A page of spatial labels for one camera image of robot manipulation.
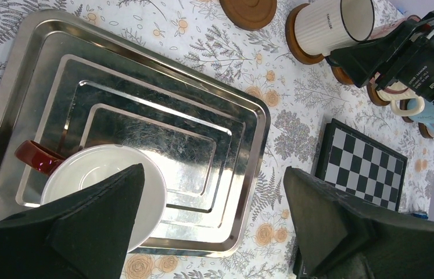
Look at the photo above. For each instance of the black white chessboard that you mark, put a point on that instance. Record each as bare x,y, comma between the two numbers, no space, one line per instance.
361,166

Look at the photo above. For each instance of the metal tray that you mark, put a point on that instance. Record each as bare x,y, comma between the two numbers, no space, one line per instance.
70,85

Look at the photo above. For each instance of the cream yellow mug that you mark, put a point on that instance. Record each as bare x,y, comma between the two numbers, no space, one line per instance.
397,92

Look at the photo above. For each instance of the floral patterned tablecloth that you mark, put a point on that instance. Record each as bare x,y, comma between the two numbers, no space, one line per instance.
300,98

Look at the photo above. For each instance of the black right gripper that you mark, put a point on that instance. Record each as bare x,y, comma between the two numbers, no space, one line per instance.
401,51

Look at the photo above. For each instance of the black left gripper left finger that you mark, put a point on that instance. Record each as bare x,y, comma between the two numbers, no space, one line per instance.
83,235

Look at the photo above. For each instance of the white ribbed mug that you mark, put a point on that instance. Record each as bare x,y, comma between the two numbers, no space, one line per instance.
326,25

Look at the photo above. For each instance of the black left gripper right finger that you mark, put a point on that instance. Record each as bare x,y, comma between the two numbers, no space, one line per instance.
342,236

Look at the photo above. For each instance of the brown wooden coaster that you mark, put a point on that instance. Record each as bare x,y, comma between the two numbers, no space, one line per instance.
374,97
424,131
341,76
249,15
292,42

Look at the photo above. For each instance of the dark brown small coaster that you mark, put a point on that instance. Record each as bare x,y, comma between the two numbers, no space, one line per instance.
406,112

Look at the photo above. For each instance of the white red wide cup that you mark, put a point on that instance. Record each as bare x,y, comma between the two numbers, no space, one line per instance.
92,165

